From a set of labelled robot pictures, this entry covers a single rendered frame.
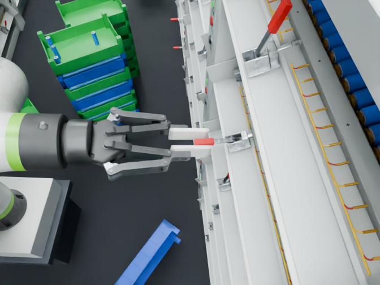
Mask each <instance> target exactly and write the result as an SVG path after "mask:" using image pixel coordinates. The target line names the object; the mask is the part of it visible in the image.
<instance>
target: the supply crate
mask: <svg viewBox="0 0 380 285"><path fill-rule="evenodd" d="M101 15H102V17H100V18H97V19H94V20H90V21H87V22H85V23H81V24H78V25H74V26H72V27H69V28H65V29H62V30H60V31H56V32H53V33H49V34H46V35H44V34H43V33H42V31H39V32H37V34H38V36H39V38H40V40H41V43H42V45H43V47H44V50H45V53H46V55H47V58H48V62H49V64H50V66H51V68H52V69H53V71H54V73H55V75H56V77H58V76H61V75H64V74H67V73H69V72H72V71H75V70H78V69H80V68H83V67H86V66H89V65H91V64H95V63H97V62H100V61H104V60H106V59H109V58H112V57H114V56H117V55H120V54H123V53H125V51H124V46H123V42H122V38H121V36H120V35H119V36H118V34H117V33H116V31H115V29H114V27H113V26H112V24H111V23H110V21H109V19H108V17H107V13H106V11H103V12H101ZM92 31H95V32H96V35H97V38H98V42H99V45H95V43H94V40H93V37H92V34H91V32H92ZM47 36H49V37H50V38H51V40H52V42H53V44H54V45H55V47H56V48H57V50H58V52H59V54H60V56H61V59H60V61H61V63H60V64H56V62H55V60H54V56H55V54H54V52H53V51H52V50H51V48H50V46H49V44H48V42H47V40H46V37H47Z"/></svg>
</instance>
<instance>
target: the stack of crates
mask: <svg viewBox="0 0 380 285"><path fill-rule="evenodd" d="M55 3H56V5H57V8H58V10H59V12H60V14H61V17H62V19H63V21H64V23H65V26H66V28H69V27H72V26H74V25H78V24H81V23H85V22H87V21H90V20H94V19H97V18H100V17H102V15H101V12H103V11H106V13H107V17H108V19H109V21H110V23H111V24H112V26H113V27H114V29H115V31H116V33H117V34H118V36H119V35H120V36H121V38H122V42H123V46H124V51H125V54H126V58H127V62H128V66H129V71H130V74H131V78H133V77H136V76H139V75H140V69H139V64H138V61H137V56H136V50H135V45H134V41H133V37H132V31H131V26H130V23H129V17H128V12H127V7H126V5H125V4H122V2H121V1H120V0H76V1H72V2H69V3H65V4H62V5H61V3H60V1H55Z"/></svg>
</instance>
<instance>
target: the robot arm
mask: <svg viewBox="0 0 380 285"><path fill-rule="evenodd" d="M28 93H29V85H28V80H27V78H26V76H25V74H24V72H23V71H22V70H21V69H20V68H19V67H18V66H17V65H16V64H15V63H13V62H12V61H10V60H8V59H6V58H3V57H0V172H8V171H61V170H65V169H66V168H67V166H68V164H70V165H92V164H96V165H99V166H102V167H104V168H105V170H106V172H107V175H108V179H109V180H110V181H114V180H116V179H119V178H121V177H123V176H131V175H141V174H151V173H158V172H166V171H167V170H168V167H169V164H170V162H172V161H188V160H190V158H191V157H208V156H209V154H210V152H211V149H212V147H211V145H172V146H171V149H170V150H169V149H160V148H151V147H146V146H137V145H132V144H130V143H126V142H129V141H132V140H136V139H145V138H151V137H161V136H169V140H194V139H206V138H207V136H208V133H209V129H208V128H188V126H186V125H174V124H171V122H170V121H168V120H166V116H165V115H161V114H150V113H139V112H133V111H123V110H121V109H118V108H116V107H112V108H111V109H110V112H111V113H110V115H109V116H108V117H107V119H103V120H100V121H97V122H95V121H92V120H89V119H71V120H69V121H68V118H67V117H66V116H65V115H64V114H42V113H20V112H21V109H22V107H23V105H24V103H25V101H26V99H27V97H28ZM115 123H116V124H119V123H122V124H130V125H136V126H133V127H131V126H118V125H116V124H115ZM120 158H123V159H131V158H134V159H144V160H149V161H140V162H128V163H121V164H117V163H113V162H114V161H116V160H117V159H120ZM26 210H27V199H26V198H25V196H24V195H23V194H22V193H21V192H19V191H17V190H15V189H9V188H8V187H7V186H6V185H4V184H3V183H1V182H0V231H5V230H8V229H10V228H12V227H14V226H15V225H16V224H18V223H19V222H20V221H21V219H22V218H23V217H24V214H25V212H26Z"/></svg>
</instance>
